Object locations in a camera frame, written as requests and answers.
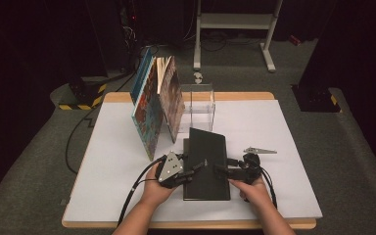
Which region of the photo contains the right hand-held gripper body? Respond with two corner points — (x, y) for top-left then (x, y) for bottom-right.
(234, 146), (278, 186)

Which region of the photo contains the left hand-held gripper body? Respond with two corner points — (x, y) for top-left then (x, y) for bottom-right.
(155, 151), (191, 190)

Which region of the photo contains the black notebook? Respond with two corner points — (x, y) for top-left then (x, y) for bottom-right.
(182, 126), (232, 202)

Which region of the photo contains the light blue green picture book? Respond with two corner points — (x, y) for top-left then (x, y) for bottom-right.
(131, 56), (165, 162)

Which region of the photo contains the clear acrylic book rack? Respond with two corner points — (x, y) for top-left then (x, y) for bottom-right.
(179, 83), (216, 133)

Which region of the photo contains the purple book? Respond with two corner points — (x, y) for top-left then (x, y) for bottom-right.
(156, 55), (186, 145)

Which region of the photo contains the dark blue picture book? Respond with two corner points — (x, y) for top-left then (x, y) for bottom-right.
(129, 47), (154, 106)

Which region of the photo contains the person's right hand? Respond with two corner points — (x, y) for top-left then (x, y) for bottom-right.
(229, 175), (272, 211)

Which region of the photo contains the person's left hand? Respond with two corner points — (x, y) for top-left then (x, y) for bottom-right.
(141, 163), (179, 208)

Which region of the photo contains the black yellow striped stand base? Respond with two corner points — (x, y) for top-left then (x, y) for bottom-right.
(58, 76), (108, 112)

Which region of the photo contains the small red object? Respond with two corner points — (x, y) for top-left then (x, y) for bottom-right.
(288, 33), (302, 47)

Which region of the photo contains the white metal stand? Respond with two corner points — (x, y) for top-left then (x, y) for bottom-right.
(193, 0), (284, 73)

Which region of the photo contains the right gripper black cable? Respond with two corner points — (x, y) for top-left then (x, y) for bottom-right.
(258, 166), (279, 211)

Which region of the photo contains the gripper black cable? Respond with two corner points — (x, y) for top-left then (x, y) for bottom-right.
(117, 155), (168, 227)
(258, 166), (279, 211)

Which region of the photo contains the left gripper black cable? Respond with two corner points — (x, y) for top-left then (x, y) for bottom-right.
(117, 155), (168, 227)

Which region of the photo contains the black floor cable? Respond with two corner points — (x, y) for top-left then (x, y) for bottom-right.
(65, 45), (160, 175)

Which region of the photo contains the dark equipment rack with wires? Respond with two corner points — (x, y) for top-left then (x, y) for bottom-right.
(118, 0), (145, 73)

